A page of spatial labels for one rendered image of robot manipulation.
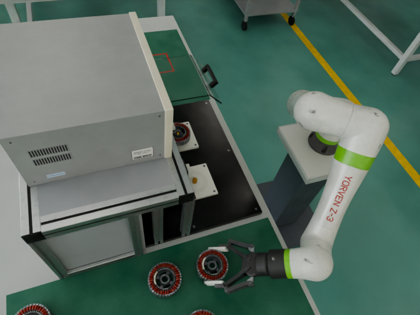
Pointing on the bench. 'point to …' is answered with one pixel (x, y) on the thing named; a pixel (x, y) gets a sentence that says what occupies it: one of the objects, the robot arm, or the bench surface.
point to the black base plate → (202, 112)
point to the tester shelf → (102, 197)
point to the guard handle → (210, 75)
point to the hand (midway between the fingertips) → (212, 265)
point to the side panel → (90, 247)
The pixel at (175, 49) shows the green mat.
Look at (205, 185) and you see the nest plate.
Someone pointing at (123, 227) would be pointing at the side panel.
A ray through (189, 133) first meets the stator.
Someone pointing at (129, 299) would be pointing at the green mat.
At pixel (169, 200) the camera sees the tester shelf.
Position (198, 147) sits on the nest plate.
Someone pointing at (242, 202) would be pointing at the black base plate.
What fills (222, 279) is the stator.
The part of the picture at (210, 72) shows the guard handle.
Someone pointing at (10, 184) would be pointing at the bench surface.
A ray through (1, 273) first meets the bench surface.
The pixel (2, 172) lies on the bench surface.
